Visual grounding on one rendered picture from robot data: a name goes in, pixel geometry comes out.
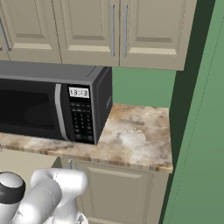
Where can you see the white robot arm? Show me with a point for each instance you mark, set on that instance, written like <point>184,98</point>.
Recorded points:
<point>43,192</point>

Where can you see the beige drawer front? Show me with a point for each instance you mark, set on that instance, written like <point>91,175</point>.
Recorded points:
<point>23,164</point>

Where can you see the black microwave oven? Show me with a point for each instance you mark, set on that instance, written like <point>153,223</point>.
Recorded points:
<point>43,105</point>

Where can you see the beige lower cupboard door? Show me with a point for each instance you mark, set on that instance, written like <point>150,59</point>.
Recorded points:
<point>116,192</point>

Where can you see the beige cupboard door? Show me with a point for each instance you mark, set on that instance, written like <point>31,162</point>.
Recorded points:
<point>87,29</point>
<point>157,29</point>
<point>116,192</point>
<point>29,29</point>

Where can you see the beige upper cupboard door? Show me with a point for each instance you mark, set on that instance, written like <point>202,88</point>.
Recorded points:
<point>87,29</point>
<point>29,29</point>
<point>157,29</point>

